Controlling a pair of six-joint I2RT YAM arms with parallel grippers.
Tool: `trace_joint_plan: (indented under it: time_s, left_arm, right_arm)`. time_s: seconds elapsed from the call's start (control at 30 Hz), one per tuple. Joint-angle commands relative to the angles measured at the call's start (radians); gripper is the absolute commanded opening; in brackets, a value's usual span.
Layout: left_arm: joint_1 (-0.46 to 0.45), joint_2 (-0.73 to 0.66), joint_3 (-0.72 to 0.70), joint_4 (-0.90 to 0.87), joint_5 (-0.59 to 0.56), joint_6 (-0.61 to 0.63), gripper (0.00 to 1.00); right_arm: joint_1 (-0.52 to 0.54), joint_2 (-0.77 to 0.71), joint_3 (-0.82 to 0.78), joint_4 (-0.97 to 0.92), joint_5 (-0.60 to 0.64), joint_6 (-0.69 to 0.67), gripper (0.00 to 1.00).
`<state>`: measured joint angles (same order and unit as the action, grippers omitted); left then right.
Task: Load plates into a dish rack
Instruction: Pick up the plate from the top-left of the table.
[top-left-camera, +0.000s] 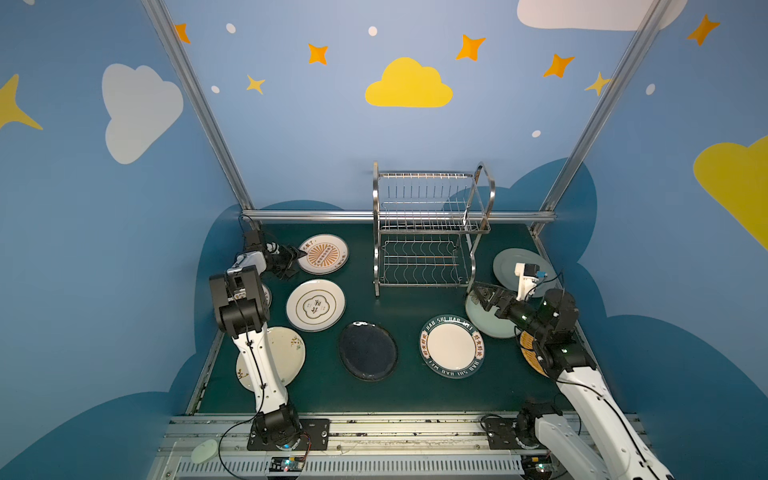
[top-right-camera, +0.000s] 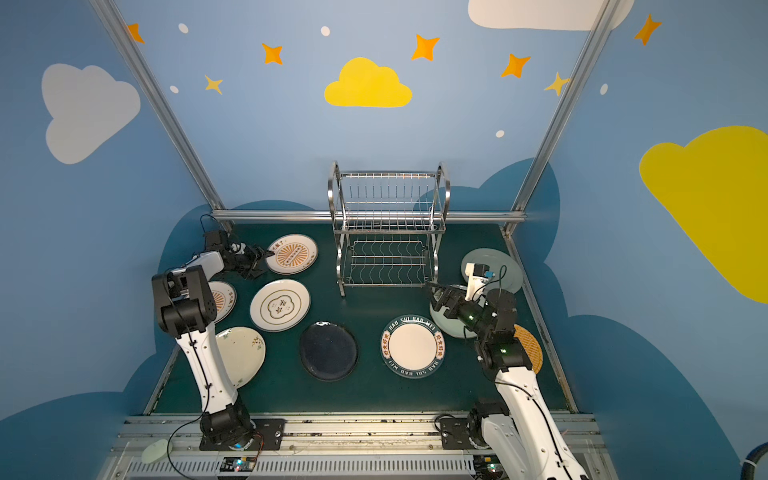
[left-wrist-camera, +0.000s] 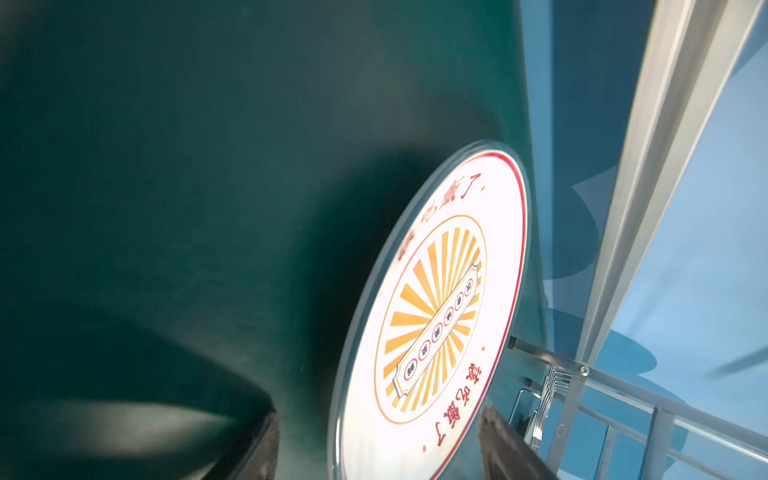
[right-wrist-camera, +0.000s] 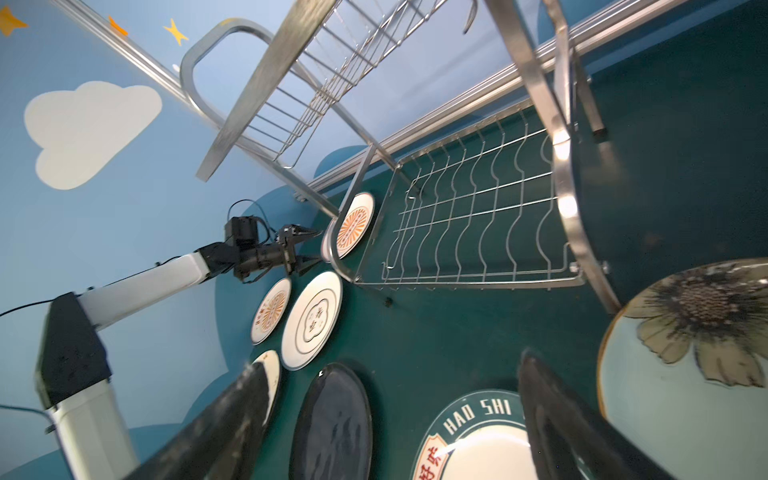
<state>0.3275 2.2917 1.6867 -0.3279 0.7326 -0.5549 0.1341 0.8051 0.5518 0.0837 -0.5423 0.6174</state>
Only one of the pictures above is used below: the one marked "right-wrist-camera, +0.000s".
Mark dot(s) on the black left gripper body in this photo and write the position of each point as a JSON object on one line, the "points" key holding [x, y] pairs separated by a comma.
{"points": [[263, 258]]}

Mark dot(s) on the black round plate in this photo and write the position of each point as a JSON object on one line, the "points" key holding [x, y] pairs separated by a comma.
{"points": [[333, 437]]}

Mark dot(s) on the stainless steel dish rack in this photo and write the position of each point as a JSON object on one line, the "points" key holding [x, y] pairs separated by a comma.
{"points": [[488, 202]]}

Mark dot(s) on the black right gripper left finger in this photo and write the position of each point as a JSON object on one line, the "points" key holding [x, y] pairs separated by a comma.
{"points": [[224, 441]]}

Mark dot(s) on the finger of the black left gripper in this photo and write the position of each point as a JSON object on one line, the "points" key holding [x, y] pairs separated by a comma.
{"points": [[303, 264], [296, 233]]}

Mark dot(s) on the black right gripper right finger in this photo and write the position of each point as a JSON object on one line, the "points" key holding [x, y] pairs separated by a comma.
{"points": [[562, 429]]}

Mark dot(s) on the white plate orange sunburst edge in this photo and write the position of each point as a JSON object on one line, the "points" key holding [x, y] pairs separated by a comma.
{"points": [[270, 311]]}

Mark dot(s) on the aluminium frame left post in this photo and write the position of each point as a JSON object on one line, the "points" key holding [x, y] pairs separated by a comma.
{"points": [[90, 21]]}

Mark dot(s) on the white plate green lettered rim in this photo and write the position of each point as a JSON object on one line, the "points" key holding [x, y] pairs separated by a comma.
{"points": [[481, 435]]}

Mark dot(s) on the pale green sunflower plate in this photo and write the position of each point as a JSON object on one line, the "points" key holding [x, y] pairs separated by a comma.
{"points": [[682, 371]]}

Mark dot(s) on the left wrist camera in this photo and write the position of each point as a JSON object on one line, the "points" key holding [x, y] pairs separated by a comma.
{"points": [[242, 232]]}

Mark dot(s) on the white plate floral sprigs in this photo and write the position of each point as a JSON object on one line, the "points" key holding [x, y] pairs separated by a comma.
{"points": [[271, 363]]}

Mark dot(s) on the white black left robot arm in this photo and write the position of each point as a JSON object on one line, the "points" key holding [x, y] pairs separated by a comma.
{"points": [[73, 374]]}

